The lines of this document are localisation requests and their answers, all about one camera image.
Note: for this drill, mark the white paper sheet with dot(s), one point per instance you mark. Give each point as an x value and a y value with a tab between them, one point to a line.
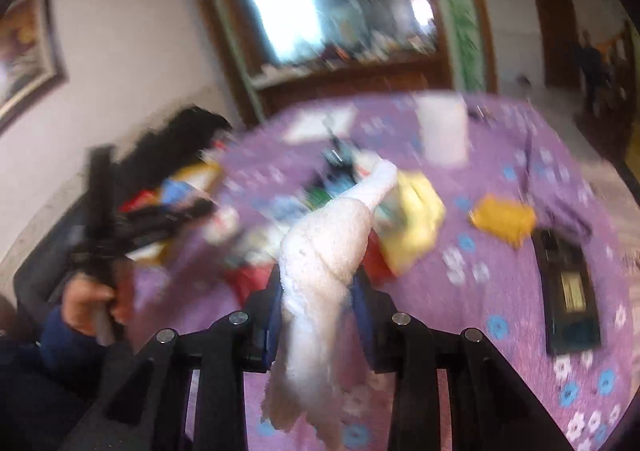
320	123

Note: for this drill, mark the black flat box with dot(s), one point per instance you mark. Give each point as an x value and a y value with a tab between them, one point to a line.
565	291

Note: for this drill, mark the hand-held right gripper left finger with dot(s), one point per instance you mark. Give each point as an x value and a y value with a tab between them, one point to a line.
272	336

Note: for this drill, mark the white plastic jar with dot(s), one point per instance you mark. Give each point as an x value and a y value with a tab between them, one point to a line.
442	131

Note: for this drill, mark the person's left forearm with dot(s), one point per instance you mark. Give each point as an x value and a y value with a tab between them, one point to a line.
60	351

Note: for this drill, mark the framed wall picture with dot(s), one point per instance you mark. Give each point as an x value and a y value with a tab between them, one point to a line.
25	51

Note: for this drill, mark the black leather sofa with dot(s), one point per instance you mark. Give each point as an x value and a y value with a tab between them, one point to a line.
50	256

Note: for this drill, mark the yellow cloth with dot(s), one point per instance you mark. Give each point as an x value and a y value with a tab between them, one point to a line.
415	221

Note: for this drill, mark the brown wooden door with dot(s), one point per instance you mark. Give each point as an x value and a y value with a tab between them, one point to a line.
555	41

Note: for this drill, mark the purple floral tablecloth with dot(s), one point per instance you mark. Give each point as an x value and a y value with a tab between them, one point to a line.
500	281

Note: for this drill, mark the yellow packet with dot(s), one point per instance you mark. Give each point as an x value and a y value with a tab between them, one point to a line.
502	221

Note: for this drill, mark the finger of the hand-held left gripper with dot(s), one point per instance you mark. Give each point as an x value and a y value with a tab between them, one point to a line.
170	221

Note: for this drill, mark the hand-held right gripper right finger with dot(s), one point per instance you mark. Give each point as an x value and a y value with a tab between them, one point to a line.
362	331

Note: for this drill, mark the wooden counter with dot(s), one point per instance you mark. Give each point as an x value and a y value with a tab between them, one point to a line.
350	81

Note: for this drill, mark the person's left hand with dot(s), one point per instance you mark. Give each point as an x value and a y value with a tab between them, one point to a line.
85	301

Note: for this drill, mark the red packet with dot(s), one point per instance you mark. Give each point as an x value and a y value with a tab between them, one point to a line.
247	281

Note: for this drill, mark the white fluffy cloth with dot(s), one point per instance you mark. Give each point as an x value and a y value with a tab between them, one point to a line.
320	281

